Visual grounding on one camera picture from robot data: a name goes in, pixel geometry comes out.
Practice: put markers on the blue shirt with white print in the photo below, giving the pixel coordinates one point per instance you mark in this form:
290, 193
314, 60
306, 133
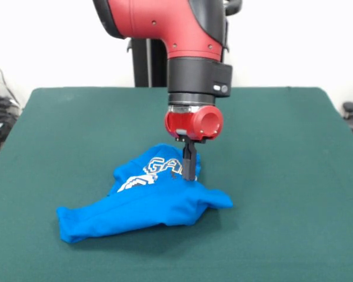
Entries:
153, 202

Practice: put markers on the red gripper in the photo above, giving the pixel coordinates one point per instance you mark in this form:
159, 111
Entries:
182, 123

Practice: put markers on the dark green table cloth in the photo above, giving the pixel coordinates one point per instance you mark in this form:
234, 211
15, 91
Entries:
76, 117

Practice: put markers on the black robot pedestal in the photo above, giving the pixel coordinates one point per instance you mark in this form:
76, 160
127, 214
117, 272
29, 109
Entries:
150, 64

